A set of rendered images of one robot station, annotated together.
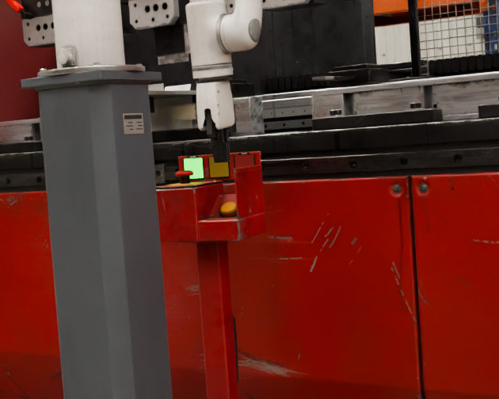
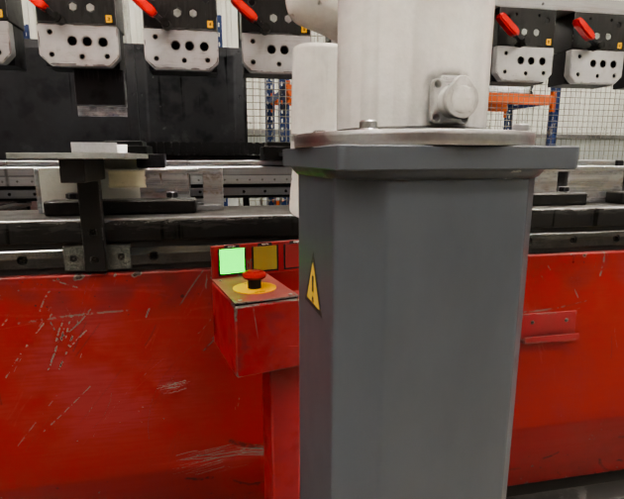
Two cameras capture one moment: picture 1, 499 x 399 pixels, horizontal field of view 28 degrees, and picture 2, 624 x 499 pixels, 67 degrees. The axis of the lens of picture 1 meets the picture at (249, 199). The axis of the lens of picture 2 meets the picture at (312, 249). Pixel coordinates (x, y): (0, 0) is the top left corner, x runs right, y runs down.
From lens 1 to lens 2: 1.67 m
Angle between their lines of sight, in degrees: 46
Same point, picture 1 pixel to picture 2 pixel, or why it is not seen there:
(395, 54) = not seen: hidden behind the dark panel
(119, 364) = not seen: outside the picture
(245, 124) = (216, 197)
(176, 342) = (143, 448)
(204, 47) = (333, 111)
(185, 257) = (160, 353)
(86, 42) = (483, 71)
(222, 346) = (296, 472)
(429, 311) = not seen: hidden behind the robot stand
